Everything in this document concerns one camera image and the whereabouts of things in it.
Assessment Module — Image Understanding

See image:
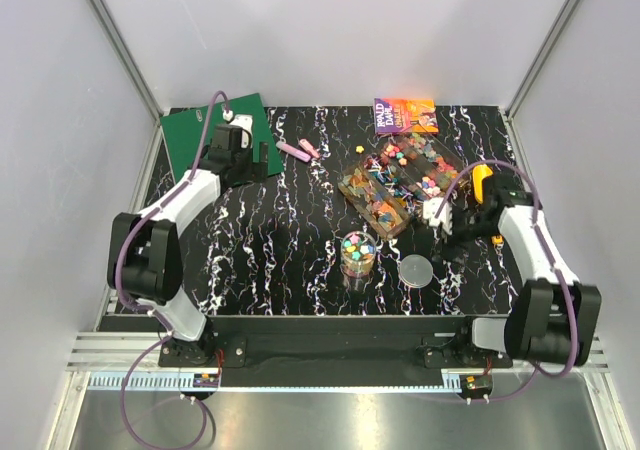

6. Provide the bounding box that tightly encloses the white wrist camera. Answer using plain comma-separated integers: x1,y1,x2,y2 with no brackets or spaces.
222,110,253,149
421,197,453,235

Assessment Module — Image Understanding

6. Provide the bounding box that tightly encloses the green ring binder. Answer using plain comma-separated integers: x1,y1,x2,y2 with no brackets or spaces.
159,92,284,186

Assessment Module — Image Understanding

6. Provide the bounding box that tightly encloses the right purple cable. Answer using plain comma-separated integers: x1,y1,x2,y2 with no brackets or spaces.
434,158,581,405

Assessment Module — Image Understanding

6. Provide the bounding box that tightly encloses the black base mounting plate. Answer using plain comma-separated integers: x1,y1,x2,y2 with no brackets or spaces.
159,316,485,391

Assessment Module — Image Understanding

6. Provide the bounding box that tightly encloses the clear acrylic candy tray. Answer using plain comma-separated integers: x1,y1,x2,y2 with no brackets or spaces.
338,133,464,240

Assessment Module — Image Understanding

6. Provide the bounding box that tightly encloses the light pink highlighter pen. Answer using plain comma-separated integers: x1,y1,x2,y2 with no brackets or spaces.
276,141,311,163

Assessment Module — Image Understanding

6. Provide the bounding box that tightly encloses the purple cable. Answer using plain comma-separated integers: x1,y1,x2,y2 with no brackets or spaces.
113,89,234,446
434,158,581,405

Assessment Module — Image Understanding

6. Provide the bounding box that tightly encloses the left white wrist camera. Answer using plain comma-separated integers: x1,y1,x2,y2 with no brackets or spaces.
222,110,253,149

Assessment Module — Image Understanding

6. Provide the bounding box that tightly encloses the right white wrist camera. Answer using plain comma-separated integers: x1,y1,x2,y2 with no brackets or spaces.
421,197,453,235

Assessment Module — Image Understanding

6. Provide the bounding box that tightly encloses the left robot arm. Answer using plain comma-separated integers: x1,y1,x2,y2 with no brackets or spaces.
107,115,269,366

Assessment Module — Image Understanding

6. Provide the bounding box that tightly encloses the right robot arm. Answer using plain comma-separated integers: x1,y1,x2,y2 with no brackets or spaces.
441,174,602,368

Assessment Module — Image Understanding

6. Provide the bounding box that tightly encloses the aluminium frame rail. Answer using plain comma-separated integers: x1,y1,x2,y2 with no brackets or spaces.
67,333,611,371

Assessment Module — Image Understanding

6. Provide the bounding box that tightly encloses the clear candy jar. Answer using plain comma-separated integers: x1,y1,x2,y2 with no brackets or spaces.
340,231,377,292

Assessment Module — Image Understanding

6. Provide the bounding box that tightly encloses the Roald Dahl book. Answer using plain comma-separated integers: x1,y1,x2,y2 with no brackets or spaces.
373,98,439,135

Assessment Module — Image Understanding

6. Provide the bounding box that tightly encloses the round clear jar lid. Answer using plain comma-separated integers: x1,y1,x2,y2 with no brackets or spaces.
398,254,434,288

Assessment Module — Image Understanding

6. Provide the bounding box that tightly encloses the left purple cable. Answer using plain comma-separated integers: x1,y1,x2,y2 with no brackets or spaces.
113,89,234,446

